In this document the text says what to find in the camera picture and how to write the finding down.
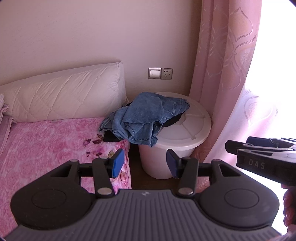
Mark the beige wall switch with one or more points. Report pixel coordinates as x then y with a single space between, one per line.
154 74

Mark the person's right hand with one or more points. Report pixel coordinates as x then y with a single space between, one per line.
290 206

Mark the pink patterned curtain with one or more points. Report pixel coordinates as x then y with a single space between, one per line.
222 69

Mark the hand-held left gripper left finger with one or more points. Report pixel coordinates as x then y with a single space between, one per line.
117 163

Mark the cream quilted headboard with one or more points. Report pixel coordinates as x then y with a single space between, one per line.
62 95

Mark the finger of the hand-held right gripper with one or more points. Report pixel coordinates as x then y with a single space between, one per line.
263 141
235 144

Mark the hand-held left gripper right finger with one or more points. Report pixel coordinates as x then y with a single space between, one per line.
172 163

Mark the white plastic bucket with lid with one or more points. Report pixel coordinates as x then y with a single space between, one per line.
185 141

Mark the beige wall outlet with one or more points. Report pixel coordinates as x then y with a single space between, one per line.
167 74

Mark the pink pillow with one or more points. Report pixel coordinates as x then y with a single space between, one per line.
3 104
4 132

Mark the black cloth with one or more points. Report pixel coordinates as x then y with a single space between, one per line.
171 121

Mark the blue denim jeans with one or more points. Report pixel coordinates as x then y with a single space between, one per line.
141 115

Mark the pink floral blanket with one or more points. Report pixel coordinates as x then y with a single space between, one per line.
46 150

